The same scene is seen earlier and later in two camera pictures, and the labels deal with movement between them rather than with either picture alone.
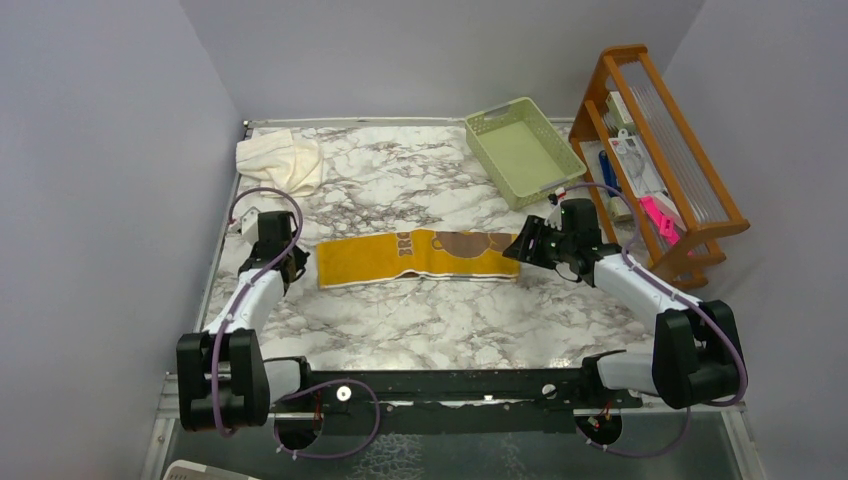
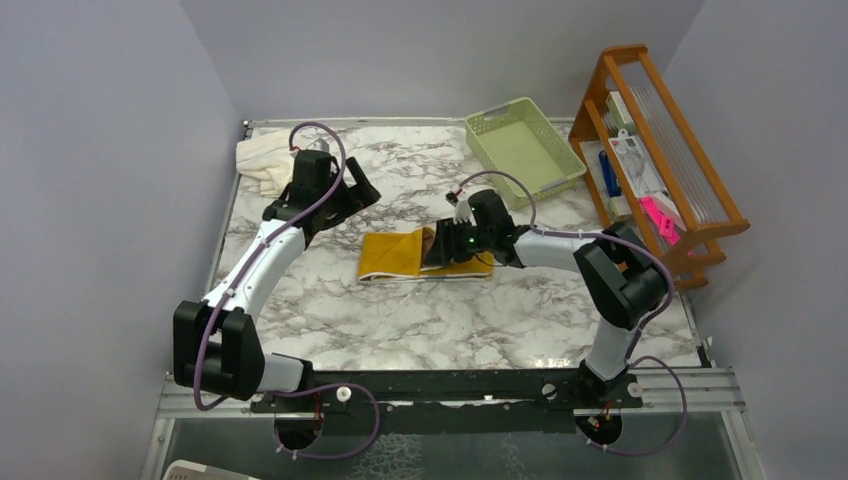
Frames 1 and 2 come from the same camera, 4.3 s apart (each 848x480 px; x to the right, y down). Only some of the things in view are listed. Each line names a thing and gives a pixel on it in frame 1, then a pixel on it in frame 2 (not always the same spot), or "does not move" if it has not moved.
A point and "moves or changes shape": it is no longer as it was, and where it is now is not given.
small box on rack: (619, 111) does not move
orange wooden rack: (655, 188) does not move
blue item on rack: (608, 175) does not move
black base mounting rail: (424, 402) does not move
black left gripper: (300, 257) → (361, 195)
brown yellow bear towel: (433, 252) moves or changes shape
